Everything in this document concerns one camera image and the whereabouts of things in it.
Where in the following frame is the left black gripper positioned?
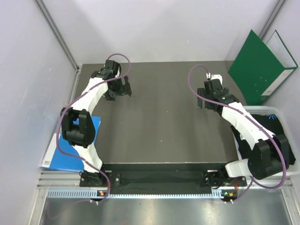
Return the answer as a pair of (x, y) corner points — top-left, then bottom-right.
(105, 75), (131, 101)

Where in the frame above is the black t-shirt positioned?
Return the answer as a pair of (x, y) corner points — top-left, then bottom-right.
(231, 114), (297, 167)

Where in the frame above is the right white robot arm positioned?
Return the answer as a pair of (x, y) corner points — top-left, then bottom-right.
(197, 78), (289, 186)

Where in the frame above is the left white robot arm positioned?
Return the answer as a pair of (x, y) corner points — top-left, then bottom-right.
(58, 60), (132, 187)

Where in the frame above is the blue folder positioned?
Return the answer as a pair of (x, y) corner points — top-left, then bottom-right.
(41, 116), (101, 173)

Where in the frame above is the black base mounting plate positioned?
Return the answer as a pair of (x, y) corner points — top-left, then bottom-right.
(79, 163), (247, 195)

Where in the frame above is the white plastic basket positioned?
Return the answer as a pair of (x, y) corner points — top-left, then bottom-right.
(231, 106), (300, 180)

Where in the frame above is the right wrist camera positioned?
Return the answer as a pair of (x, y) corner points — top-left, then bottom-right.
(206, 73), (223, 91)

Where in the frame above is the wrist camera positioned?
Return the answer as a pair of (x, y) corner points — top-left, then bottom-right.
(206, 73), (223, 91)
(104, 60), (121, 74)

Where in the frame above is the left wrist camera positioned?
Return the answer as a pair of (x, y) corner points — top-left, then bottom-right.
(104, 60), (121, 74)

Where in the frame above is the green ring binder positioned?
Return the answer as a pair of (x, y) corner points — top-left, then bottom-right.
(228, 30), (298, 105)

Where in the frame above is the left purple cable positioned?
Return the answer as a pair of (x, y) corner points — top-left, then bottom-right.
(57, 53), (131, 205)

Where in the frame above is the purple cable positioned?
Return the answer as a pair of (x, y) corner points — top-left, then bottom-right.
(57, 53), (131, 205)
(188, 64), (287, 204)

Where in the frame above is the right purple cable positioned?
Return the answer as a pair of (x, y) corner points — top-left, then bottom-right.
(188, 64), (287, 204)

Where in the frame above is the grey slotted cable duct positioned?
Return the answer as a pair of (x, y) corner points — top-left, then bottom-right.
(47, 189), (234, 199)

